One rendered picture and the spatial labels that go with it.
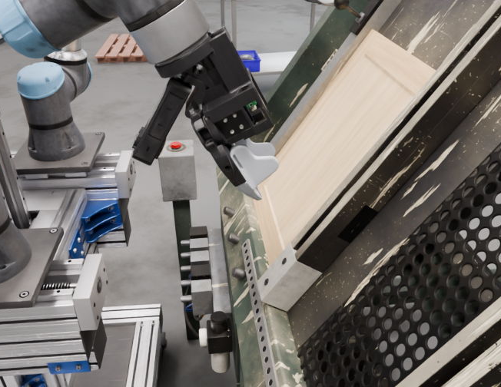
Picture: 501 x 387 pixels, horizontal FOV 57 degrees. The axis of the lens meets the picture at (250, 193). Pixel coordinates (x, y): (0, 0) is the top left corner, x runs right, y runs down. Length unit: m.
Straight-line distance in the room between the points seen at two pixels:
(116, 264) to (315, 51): 1.60
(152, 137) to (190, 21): 0.14
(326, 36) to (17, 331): 1.16
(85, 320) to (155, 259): 1.60
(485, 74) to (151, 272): 1.98
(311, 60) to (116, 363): 1.27
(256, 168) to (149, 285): 1.91
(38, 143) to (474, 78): 1.06
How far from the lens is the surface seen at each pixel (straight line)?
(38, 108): 1.33
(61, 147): 1.36
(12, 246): 0.98
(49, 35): 0.54
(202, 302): 1.28
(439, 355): 0.64
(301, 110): 1.33
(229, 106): 0.51
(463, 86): 0.87
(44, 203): 1.37
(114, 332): 1.97
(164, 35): 0.48
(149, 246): 2.68
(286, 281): 0.97
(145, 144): 0.55
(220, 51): 0.51
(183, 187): 1.61
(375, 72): 1.17
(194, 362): 2.08
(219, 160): 0.52
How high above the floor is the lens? 1.63
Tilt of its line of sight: 32 degrees down
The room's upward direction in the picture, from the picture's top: straight up
